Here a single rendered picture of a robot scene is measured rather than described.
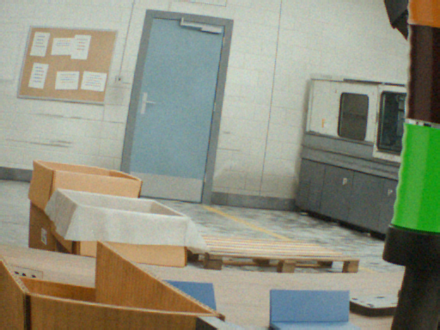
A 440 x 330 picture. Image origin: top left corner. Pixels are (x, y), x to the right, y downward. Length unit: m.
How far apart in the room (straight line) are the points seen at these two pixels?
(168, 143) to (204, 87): 0.76
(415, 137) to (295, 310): 0.48
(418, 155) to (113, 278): 0.45
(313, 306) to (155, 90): 10.88
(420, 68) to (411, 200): 0.04
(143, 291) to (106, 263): 0.09
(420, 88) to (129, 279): 0.41
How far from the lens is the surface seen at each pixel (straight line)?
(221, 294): 1.00
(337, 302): 0.79
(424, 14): 0.31
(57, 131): 11.42
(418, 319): 0.32
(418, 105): 0.31
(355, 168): 10.71
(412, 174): 0.31
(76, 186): 4.57
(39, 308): 0.51
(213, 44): 11.83
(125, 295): 0.70
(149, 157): 11.66
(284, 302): 0.77
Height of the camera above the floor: 1.08
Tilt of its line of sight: 3 degrees down
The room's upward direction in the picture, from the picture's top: 7 degrees clockwise
